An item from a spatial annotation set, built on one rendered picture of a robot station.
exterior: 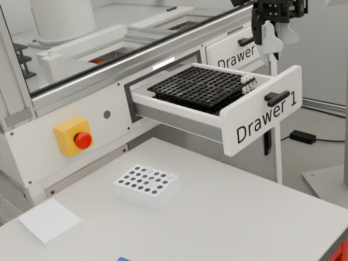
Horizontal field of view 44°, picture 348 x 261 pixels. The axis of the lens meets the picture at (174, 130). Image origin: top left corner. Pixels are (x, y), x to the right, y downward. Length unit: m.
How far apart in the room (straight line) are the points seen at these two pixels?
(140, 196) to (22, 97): 0.33
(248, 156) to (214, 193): 0.73
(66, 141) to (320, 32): 2.09
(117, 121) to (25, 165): 0.26
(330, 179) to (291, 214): 1.36
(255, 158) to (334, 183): 0.62
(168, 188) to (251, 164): 0.80
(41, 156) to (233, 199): 0.45
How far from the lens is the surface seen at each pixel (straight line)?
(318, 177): 2.24
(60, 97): 1.03
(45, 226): 0.95
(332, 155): 2.48
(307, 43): 2.89
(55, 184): 1.10
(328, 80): 2.91
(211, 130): 0.97
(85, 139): 1.00
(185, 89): 1.10
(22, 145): 1.01
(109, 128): 1.12
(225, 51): 1.36
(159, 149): 1.13
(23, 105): 1.00
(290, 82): 1.07
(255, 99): 0.96
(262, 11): 0.89
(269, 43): 0.91
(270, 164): 1.79
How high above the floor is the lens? 1.32
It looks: 27 degrees down
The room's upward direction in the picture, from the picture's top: 10 degrees counter-clockwise
